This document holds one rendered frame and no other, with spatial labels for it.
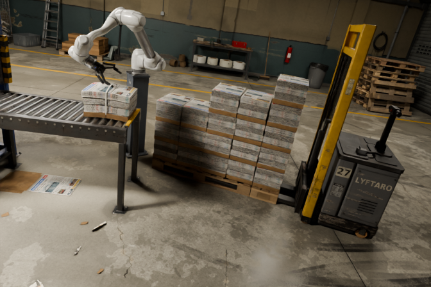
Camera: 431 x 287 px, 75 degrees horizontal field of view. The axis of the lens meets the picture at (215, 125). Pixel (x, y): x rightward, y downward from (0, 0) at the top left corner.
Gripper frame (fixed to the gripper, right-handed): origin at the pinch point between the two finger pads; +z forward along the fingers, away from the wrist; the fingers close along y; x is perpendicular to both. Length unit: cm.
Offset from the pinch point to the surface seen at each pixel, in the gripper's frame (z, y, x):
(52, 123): -19, 49, 30
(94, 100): -3.6, 20.9, 13.4
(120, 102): 13.7, 9.6, 13.4
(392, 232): 301, -32, 18
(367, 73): 471, -213, -517
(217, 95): 83, -32, -31
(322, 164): 186, -47, 20
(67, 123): -9, 42, 30
